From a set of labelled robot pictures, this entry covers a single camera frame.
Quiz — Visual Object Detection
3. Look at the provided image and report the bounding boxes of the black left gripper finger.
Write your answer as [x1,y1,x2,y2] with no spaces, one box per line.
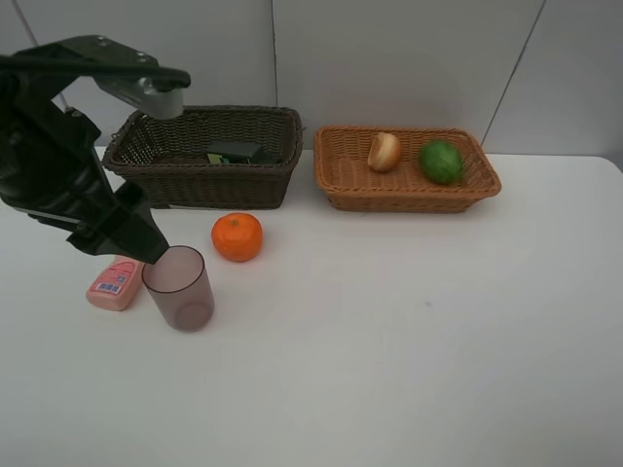
[67,182,169,264]

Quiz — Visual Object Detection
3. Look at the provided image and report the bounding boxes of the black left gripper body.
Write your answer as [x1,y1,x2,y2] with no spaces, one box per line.
[1,104,115,233]

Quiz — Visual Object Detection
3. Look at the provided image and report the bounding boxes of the translucent purple plastic cup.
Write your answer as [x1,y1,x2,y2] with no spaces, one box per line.
[141,245,215,332]

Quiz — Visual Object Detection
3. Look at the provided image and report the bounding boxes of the dark green pump bottle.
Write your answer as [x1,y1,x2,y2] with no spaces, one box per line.
[206,141,281,165]

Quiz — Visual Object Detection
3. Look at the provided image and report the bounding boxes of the red yellow peach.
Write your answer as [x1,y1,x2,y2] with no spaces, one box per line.
[367,132,402,173]

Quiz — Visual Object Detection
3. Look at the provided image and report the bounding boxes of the green lime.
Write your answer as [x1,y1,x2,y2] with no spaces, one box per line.
[419,140,463,185]

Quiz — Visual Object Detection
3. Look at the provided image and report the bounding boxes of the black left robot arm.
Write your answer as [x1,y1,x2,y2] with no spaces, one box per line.
[1,54,168,264]

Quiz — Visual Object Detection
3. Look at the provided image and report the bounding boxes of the pink lotion bottle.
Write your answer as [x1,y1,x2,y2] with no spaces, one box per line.
[86,256,145,311]

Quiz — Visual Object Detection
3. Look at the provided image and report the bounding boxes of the orange mandarin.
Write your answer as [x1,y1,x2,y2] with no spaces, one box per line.
[210,212,264,263]

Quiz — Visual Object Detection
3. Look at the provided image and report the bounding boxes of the dark brown wicker basket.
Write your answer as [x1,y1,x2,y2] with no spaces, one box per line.
[102,105,303,210]

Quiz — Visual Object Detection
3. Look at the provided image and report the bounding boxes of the light orange wicker basket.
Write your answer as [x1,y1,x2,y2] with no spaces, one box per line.
[313,126,501,213]

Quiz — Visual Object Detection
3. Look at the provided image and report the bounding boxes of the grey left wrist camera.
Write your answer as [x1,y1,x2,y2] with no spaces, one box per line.
[1,35,191,120]

